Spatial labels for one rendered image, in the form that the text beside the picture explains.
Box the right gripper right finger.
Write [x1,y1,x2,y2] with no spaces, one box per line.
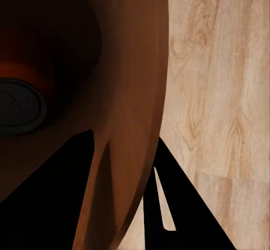
[143,137,236,250]

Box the can of soda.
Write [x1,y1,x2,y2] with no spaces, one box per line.
[0,25,55,135]

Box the trash can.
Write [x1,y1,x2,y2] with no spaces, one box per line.
[0,0,169,250]

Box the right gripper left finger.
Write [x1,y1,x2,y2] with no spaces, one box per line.
[0,130,95,250]

